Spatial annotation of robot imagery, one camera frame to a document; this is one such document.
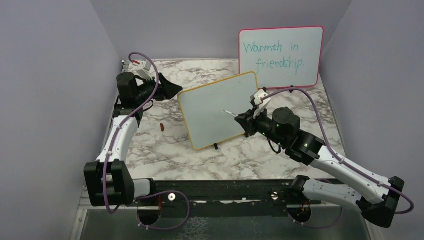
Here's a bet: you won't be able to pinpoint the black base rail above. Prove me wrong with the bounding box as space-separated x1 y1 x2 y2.
125 177 342 220

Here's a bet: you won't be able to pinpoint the yellow framed whiteboard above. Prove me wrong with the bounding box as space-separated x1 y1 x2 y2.
177 71 259 151

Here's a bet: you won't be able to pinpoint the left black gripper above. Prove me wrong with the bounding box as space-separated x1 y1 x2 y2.
134 72 183 104

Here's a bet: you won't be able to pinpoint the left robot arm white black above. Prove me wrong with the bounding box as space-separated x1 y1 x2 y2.
83 72 183 207

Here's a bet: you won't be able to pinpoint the pink framed whiteboard with writing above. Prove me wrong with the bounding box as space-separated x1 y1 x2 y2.
238 25 324 89

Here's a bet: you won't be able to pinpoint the purple cable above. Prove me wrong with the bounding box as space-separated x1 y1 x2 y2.
101 51 191 232
261 87 415 230

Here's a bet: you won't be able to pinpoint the pink board stand feet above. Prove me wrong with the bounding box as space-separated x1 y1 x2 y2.
261 85 294 95

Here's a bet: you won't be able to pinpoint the white marker with red cap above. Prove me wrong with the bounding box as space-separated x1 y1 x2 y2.
223 110 238 118

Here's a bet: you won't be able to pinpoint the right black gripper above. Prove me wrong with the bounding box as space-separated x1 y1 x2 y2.
235 104 287 148

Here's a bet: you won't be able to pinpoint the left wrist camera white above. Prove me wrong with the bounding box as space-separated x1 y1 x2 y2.
135 60 156 80

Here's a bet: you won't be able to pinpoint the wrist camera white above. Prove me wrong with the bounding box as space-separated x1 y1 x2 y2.
250 89 271 119
135 60 156 80

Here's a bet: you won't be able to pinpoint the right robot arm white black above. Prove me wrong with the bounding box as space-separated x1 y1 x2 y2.
235 107 405 228

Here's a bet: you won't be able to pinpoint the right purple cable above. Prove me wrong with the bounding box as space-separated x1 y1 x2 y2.
261 87 415 230

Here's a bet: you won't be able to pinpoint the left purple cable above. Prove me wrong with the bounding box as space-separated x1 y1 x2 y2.
101 51 191 232

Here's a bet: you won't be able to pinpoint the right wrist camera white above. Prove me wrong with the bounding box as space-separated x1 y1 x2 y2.
250 89 271 119

